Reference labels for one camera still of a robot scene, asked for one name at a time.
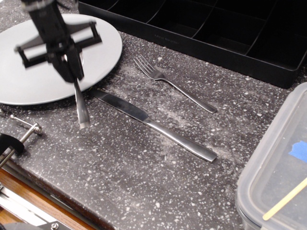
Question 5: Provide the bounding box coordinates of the blue tape piece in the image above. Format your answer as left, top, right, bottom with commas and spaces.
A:
289, 141, 307, 162

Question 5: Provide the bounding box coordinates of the silver metal spoon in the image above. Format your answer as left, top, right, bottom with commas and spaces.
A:
62, 53, 91, 129

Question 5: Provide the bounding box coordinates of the metal clamp with black pad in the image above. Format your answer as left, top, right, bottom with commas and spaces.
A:
0, 114, 42, 168

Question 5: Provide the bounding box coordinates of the silver metal fork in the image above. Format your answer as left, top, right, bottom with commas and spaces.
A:
133, 55, 217, 114

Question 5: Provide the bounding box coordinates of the silver metal knife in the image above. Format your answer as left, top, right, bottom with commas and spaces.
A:
90, 89, 217, 162

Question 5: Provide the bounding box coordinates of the wooden stick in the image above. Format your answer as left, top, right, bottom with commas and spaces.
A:
262, 178, 307, 221

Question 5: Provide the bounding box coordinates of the wooden and metal rail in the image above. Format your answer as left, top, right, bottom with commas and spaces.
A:
0, 168, 99, 230

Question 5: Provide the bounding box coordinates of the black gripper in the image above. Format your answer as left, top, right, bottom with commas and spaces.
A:
15, 4, 102, 83

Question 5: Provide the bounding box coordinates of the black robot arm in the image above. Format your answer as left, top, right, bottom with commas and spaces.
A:
15, 0, 102, 83

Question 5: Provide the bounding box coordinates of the clear plastic storage container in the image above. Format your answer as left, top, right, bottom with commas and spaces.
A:
236, 83, 307, 230

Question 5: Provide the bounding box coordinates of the grey round plate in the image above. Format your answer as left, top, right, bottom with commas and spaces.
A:
0, 14, 122, 105

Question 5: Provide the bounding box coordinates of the black cutlery organizer tray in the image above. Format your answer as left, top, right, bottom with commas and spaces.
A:
79, 0, 307, 88

